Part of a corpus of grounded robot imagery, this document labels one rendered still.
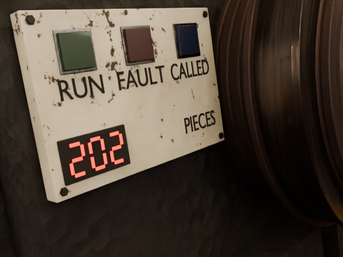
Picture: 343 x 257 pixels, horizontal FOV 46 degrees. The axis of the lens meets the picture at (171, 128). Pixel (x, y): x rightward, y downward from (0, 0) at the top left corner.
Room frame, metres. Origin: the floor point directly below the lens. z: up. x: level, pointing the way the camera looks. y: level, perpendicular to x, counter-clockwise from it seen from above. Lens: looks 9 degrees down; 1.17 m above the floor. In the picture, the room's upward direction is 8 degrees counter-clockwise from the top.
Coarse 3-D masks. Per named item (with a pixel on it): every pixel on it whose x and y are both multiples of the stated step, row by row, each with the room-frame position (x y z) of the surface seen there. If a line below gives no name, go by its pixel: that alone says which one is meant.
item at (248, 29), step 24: (240, 0) 0.59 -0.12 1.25; (240, 24) 0.56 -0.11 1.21; (216, 48) 0.58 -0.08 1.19; (240, 48) 0.55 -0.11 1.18; (216, 72) 0.57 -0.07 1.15; (240, 72) 0.54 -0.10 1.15; (240, 96) 0.54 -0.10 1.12; (240, 120) 0.54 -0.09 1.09; (240, 144) 0.56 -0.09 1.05; (264, 144) 0.50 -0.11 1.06; (240, 168) 0.59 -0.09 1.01; (264, 168) 0.50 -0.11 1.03; (264, 192) 0.63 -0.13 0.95
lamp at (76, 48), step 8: (64, 32) 0.40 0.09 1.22; (72, 32) 0.40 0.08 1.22; (80, 32) 0.41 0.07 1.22; (88, 32) 0.41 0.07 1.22; (64, 40) 0.39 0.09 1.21; (72, 40) 0.40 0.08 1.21; (80, 40) 0.41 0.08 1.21; (88, 40) 0.41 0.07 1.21; (64, 48) 0.39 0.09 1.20; (72, 48) 0.40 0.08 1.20; (80, 48) 0.40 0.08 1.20; (88, 48) 0.41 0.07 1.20; (64, 56) 0.39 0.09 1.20; (72, 56) 0.40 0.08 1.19; (80, 56) 0.40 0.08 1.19; (88, 56) 0.41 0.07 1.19; (64, 64) 0.39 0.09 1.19; (72, 64) 0.40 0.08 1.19; (80, 64) 0.40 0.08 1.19; (88, 64) 0.41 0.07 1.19
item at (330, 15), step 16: (320, 0) 0.48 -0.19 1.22; (336, 0) 0.47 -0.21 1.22; (320, 16) 0.47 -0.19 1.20; (336, 16) 0.47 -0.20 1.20; (320, 32) 0.47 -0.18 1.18; (336, 32) 0.47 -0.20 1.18; (320, 48) 0.46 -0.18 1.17; (336, 48) 0.46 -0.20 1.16; (320, 64) 0.46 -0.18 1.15; (336, 64) 0.46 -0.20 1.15; (320, 80) 0.46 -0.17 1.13; (336, 80) 0.46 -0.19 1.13; (320, 96) 0.46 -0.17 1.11; (336, 96) 0.46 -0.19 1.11; (320, 112) 0.46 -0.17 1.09; (336, 112) 0.45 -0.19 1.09; (336, 128) 0.45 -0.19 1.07; (336, 144) 0.46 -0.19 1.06; (336, 160) 0.47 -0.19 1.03; (336, 176) 0.48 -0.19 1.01
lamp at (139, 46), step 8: (128, 32) 0.45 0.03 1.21; (136, 32) 0.46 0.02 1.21; (144, 32) 0.46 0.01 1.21; (128, 40) 0.45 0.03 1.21; (136, 40) 0.45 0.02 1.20; (144, 40) 0.46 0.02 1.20; (128, 48) 0.45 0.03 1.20; (136, 48) 0.45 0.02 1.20; (144, 48) 0.46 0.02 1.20; (152, 48) 0.47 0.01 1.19; (128, 56) 0.45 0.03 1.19; (136, 56) 0.45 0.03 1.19; (144, 56) 0.46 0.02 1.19; (152, 56) 0.47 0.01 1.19
